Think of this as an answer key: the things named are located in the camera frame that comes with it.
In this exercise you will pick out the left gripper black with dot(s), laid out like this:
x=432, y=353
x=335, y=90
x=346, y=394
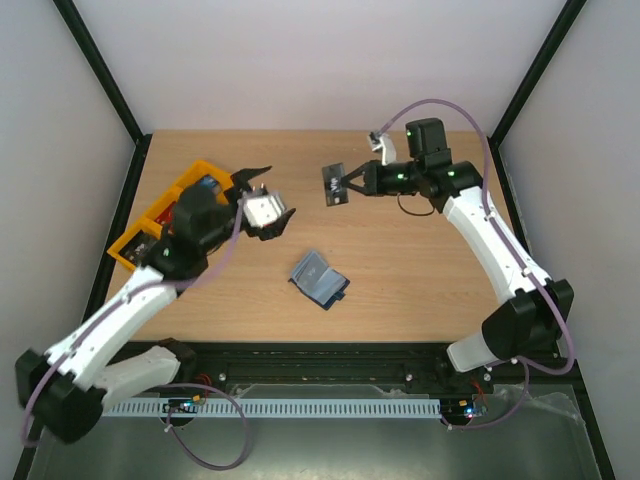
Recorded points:
x=241, y=179

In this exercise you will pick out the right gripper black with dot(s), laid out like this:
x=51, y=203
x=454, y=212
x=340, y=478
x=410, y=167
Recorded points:
x=370, y=177

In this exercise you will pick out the dark blue card holder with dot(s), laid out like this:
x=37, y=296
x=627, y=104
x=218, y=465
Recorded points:
x=317, y=281

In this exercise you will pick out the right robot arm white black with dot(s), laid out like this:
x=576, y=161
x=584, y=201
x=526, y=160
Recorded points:
x=533, y=307

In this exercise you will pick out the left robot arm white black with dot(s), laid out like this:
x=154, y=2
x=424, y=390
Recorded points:
x=74, y=382

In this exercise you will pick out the blue cards stack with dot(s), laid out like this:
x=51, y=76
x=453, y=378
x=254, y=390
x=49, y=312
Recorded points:
x=210, y=183

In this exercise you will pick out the red cards stack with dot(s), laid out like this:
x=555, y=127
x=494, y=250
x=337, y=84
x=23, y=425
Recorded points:
x=165, y=216

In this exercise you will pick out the black cards stack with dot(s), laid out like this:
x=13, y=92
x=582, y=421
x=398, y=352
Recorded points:
x=135, y=249

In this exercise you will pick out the yellow three-compartment bin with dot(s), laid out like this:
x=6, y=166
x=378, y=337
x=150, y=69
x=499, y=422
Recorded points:
x=146, y=222

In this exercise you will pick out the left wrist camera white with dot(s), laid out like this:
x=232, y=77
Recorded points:
x=262, y=210

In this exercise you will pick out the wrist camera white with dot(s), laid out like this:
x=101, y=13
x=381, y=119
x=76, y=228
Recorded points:
x=262, y=210
x=382, y=144

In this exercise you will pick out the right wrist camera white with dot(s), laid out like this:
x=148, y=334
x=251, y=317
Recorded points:
x=382, y=144

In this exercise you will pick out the left black frame post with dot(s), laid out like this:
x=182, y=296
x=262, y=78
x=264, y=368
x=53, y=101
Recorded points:
x=82, y=36

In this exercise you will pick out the black frame post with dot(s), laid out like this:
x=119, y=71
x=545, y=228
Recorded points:
x=545, y=54
x=82, y=36

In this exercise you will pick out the white slotted cable duct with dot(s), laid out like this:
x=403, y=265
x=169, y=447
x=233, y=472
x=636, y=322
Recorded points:
x=281, y=408

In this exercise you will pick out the black aluminium rail base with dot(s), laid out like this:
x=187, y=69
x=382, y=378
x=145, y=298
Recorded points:
x=415, y=368

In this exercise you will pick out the right black frame post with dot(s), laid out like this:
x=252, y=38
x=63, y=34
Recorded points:
x=545, y=54

